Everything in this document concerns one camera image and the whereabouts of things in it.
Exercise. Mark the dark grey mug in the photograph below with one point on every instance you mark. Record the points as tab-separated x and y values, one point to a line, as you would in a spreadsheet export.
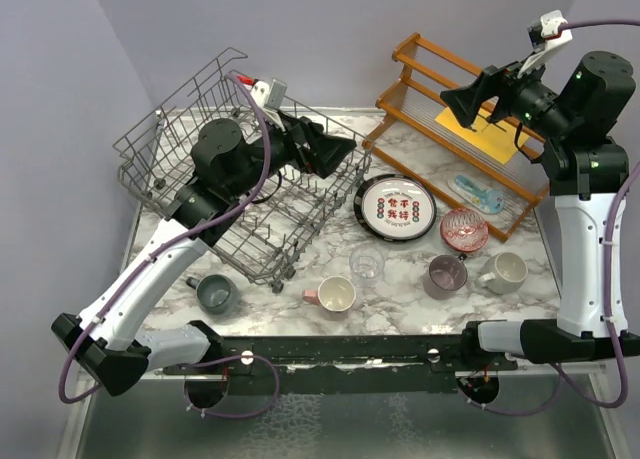
216	294

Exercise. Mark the yellow paper card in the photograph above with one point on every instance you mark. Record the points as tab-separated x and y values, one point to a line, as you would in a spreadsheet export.
494	139

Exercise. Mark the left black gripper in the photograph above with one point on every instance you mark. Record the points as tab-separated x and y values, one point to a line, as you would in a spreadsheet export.
297	132

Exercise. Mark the orange wooden shelf rack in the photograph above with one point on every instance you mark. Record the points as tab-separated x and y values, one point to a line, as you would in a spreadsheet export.
414	100

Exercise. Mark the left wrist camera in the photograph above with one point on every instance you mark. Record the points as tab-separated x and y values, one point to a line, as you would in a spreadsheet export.
269	94

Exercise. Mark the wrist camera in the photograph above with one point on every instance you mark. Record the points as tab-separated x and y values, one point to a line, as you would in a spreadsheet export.
547	37
269	94

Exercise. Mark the red patterned glass bowl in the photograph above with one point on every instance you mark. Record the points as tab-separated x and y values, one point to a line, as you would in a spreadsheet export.
464	230

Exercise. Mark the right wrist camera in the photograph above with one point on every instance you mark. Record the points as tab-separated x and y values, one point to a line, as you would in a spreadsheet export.
547	37

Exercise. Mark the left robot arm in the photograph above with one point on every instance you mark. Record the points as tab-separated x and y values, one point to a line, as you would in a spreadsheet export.
229	172

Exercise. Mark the grey wire dish rack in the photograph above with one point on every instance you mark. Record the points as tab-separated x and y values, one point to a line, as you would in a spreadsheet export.
292	207

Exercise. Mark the black rimmed printed plate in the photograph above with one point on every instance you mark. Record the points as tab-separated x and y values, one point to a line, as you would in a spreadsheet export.
394	208

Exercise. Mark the black mounting base bar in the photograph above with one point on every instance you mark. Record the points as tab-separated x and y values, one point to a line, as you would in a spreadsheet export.
260	365

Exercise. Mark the pink cream mug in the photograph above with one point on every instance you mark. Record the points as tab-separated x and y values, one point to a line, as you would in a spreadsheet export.
335	297

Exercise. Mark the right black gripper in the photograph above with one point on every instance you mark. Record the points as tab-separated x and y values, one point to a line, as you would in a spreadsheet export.
467	101

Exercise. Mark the white grey mug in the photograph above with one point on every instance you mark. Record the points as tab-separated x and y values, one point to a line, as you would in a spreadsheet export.
503	273

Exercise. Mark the clear drinking glass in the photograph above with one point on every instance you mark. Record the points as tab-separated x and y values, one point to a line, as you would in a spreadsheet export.
366	265

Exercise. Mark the purple mug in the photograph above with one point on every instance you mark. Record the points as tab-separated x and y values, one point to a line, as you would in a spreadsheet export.
445	275

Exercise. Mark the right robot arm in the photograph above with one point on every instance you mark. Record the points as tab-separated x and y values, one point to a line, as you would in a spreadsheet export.
586	171

